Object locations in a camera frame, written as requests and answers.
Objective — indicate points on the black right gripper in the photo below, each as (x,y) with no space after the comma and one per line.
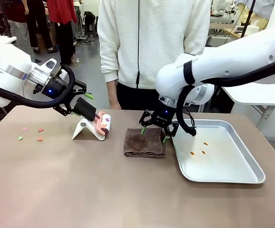
(163,116)

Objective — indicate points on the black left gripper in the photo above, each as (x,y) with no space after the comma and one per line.
(56,89)

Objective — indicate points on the brown cloth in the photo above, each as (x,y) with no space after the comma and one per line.
(142,145)

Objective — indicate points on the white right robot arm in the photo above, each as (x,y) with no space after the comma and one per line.
(235,61)

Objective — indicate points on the person's right forearm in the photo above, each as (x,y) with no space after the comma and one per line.
(111,91)

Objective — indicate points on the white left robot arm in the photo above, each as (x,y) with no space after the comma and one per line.
(6,71)

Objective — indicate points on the person's right hand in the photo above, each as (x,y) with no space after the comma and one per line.
(114,106)

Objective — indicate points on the white lint roller stand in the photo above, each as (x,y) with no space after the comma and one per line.
(78,131)

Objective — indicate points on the black trousers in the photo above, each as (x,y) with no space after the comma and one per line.
(132,97)

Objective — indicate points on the red paper scrap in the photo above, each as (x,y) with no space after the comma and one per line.
(41,130)

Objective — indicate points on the pink paper scrap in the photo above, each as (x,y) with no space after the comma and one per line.
(25,129)

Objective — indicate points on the silver metal tray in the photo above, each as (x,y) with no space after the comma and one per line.
(218,166)

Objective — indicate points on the bystander in black trousers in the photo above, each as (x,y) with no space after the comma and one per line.
(41,21)

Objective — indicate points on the bystander in grey trousers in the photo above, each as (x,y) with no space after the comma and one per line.
(21,31)

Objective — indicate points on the bystander in red top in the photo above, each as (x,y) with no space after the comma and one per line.
(61,12)

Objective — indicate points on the person in white sweater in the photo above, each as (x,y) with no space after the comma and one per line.
(151,35)

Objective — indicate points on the white side table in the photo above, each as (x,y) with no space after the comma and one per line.
(258,95)

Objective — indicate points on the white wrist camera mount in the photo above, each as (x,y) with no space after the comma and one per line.
(48,65)

